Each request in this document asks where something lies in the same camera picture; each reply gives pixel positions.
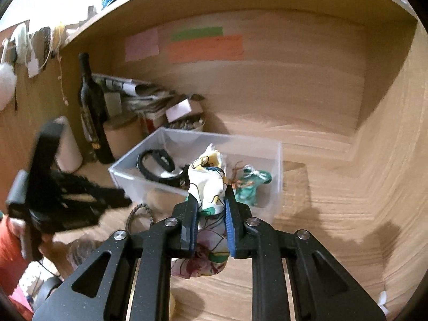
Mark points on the hanging braided brown band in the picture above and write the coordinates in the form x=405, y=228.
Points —
x=44, y=45

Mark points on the bowl of small pieces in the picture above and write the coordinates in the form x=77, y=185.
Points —
x=187, y=125

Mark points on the white fluffy pompom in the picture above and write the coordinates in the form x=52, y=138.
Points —
x=6, y=83

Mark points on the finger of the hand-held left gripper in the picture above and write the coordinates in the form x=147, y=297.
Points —
x=97, y=194
x=77, y=215

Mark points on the person's left forearm orange sleeve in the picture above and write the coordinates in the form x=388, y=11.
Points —
x=10, y=254

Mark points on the blue object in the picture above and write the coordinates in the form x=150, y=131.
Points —
x=109, y=0

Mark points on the green fabric toy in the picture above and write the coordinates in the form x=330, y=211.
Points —
x=248, y=190

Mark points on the dark wine bottle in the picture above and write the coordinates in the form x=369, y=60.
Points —
x=92, y=107

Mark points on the person's left hand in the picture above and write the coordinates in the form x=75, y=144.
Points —
x=53, y=249

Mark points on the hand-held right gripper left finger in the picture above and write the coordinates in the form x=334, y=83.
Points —
x=190, y=232

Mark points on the green paper strip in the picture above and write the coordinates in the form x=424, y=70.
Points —
x=197, y=34

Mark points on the small white object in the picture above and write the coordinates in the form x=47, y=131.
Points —
x=383, y=302

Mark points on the orange paper sheet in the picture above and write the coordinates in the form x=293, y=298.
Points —
x=205, y=49

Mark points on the stack of newspapers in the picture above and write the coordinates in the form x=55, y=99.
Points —
x=143, y=102

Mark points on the brown cardboard cylinder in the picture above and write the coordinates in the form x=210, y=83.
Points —
x=122, y=138

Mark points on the pink paper note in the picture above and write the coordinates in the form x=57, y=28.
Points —
x=142, y=44

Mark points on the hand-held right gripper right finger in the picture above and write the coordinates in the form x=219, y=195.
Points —
x=230, y=232

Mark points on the wooden shelf unit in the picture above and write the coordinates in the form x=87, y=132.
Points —
x=301, y=90

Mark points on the clear plastic box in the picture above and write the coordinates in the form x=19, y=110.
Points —
x=133, y=182

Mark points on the white paper roll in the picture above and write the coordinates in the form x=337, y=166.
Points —
x=71, y=150

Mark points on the white paper tag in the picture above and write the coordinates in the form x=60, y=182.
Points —
x=33, y=68

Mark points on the floral printed cloth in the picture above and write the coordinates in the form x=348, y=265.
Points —
x=207, y=180

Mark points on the white knitted cloth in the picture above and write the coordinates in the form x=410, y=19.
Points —
x=30, y=282

